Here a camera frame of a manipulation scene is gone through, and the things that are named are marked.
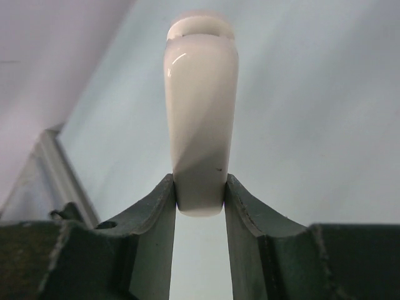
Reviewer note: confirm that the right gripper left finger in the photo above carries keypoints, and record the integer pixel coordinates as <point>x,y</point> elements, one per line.
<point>126,257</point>

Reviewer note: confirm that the white stapler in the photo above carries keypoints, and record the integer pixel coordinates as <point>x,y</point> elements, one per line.
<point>201,66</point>

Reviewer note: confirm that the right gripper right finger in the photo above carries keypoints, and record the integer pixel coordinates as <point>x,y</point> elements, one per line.
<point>273,257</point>

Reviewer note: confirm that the aluminium frame rail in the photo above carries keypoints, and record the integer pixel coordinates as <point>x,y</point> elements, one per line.
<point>46,188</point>

